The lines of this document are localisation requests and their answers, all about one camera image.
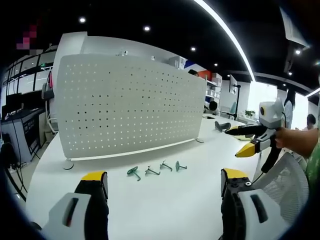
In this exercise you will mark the white perforated mounting plate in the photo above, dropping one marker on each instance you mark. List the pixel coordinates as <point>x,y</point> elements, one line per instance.
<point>130,107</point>

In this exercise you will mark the person's right hand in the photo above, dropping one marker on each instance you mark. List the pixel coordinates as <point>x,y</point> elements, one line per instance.
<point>291,141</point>

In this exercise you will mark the white storage shelf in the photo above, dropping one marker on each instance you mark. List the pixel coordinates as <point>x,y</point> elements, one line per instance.
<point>212,86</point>

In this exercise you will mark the grey curved object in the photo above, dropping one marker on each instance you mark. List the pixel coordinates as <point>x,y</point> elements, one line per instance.
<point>221,126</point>

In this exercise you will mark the black tripod stand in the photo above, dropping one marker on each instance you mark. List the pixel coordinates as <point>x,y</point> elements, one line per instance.
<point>235,105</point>

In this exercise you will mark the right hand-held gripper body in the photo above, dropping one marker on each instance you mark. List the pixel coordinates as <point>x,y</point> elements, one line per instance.
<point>271,113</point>

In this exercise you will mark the green potted plant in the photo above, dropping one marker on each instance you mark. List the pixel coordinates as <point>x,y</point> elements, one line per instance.
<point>250,113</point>

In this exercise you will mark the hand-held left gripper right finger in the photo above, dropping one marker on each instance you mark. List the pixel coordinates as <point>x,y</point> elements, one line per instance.
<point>255,215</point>

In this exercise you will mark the green hook assembly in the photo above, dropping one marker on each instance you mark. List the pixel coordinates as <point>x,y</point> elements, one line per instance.
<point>150,171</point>
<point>179,166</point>
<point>132,172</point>
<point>165,166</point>

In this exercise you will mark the white mesh office chair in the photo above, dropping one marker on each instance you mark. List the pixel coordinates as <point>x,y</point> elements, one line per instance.
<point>282,185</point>

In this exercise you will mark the dark side desk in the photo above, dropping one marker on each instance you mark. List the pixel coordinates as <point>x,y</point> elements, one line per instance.
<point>23,130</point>

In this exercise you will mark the round ceiling downlight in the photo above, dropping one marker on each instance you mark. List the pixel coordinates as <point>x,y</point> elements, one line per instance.
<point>193,49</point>
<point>147,28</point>
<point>82,19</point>

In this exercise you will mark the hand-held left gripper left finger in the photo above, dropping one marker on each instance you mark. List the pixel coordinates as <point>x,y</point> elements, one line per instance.
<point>75,215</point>

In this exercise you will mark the long linear ceiling light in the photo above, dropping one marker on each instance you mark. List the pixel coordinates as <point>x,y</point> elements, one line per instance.
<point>225,27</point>

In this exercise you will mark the grey chair with red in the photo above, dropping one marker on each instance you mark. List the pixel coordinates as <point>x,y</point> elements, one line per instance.
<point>48,91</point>

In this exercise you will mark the white partition wall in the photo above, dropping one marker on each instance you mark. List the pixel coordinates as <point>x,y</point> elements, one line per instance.
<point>105,46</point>

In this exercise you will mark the black monitor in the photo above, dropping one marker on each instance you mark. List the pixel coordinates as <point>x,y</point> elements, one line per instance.
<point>13,98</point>

